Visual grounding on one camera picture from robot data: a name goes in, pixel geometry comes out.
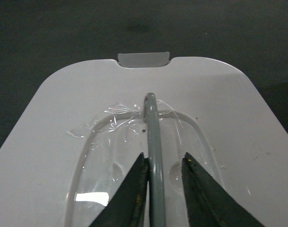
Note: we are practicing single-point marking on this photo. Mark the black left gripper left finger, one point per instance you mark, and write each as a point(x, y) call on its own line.
point(127, 207)

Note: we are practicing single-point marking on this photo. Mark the white box lid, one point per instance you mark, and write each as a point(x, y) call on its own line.
point(83, 129)

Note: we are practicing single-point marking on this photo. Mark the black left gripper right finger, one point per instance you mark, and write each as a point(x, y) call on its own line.
point(208, 204)

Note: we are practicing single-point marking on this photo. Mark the black table mat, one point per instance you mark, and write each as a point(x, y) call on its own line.
point(39, 37)

